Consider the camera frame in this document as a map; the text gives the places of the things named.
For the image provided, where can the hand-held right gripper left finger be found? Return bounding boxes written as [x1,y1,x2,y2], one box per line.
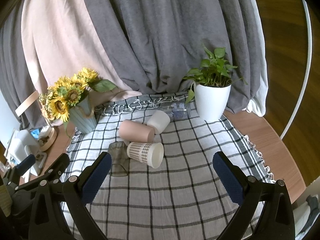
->
[29,151,113,240]

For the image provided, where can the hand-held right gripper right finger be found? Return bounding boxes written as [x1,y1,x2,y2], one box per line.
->
[212,151,295,240]

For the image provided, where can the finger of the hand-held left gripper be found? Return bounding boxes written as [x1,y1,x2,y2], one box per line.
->
[17,153,71,193]
[14,154,36,178]

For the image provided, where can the brown checked paper cup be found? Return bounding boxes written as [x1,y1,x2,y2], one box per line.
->
[127,142,164,169]

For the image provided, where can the dark smoked glass cup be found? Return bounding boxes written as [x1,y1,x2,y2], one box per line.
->
[108,141,129,177]

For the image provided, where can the pink cup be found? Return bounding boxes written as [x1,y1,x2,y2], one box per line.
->
[119,119,156,143]

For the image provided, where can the clear glass cup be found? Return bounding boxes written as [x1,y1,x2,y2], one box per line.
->
[171,102,192,121]

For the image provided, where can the white cup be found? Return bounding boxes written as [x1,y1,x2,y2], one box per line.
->
[146,110,171,135]

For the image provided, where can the white device on table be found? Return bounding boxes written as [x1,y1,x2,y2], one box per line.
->
[4,129,41,178]

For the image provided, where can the round wooden box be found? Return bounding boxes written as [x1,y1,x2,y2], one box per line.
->
[37,126,58,153]

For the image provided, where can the sunflowers in blue-green vase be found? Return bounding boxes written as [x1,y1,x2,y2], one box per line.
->
[38,67,118,138]

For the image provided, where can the black and white checked cloth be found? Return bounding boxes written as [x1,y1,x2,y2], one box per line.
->
[59,93,276,240]

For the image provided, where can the light wooden strip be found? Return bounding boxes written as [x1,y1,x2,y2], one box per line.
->
[15,91,38,117]

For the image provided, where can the white hoop tube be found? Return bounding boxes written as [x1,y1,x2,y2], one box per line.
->
[279,0,314,141]

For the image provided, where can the green plant in white pot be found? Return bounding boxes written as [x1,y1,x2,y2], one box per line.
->
[183,44,248,121]

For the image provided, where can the grey and white cloth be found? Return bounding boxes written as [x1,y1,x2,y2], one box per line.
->
[292,179,320,240]

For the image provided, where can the grey curtain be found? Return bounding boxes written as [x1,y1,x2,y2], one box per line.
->
[0,4,55,131]
[79,0,266,114]

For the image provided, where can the white curtain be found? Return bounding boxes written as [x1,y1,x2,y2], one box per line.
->
[243,0,270,117]

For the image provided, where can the pink curtain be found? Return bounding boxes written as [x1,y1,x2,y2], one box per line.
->
[21,0,141,127]

